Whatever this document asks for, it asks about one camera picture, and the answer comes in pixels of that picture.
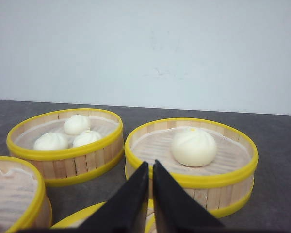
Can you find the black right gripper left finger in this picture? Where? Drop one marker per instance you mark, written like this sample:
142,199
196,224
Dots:
125,212

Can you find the large white bun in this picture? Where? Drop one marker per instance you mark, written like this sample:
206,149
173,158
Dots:
194,147

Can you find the white bun back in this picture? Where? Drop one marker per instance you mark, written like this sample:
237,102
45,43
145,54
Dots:
76,124

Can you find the lined steamer basket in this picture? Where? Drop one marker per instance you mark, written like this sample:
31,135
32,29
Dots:
23,199

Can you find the white bun front right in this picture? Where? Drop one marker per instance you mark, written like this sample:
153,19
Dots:
86,137

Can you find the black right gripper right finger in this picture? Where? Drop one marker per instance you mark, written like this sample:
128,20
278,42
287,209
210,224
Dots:
175,210

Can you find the steamer basket with one bun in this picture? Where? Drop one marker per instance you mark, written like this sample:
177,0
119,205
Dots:
223,186

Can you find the yellow woven steamer lid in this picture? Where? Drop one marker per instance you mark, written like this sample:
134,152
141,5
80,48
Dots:
74,220

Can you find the steamer basket with three buns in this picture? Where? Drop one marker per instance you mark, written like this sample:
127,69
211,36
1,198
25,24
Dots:
75,165

